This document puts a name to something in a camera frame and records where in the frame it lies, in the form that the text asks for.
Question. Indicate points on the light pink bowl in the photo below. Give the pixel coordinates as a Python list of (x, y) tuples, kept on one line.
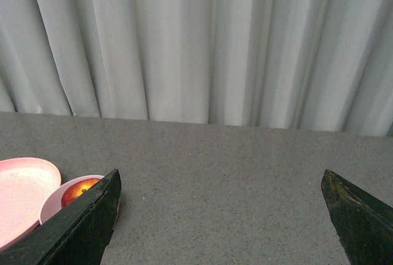
[(53, 204)]

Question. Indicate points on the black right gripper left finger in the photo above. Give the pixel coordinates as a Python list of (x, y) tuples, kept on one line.
[(77, 234)]

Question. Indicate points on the red apple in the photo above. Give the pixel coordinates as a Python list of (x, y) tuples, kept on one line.
[(76, 190)]

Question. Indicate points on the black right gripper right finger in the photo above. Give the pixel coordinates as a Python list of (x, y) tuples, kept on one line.
[(363, 223)]

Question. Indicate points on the pink plate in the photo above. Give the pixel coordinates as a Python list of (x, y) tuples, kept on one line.
[(26, 183)]

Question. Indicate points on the white curtain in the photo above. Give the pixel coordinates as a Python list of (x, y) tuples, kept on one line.
[(303, 64)]

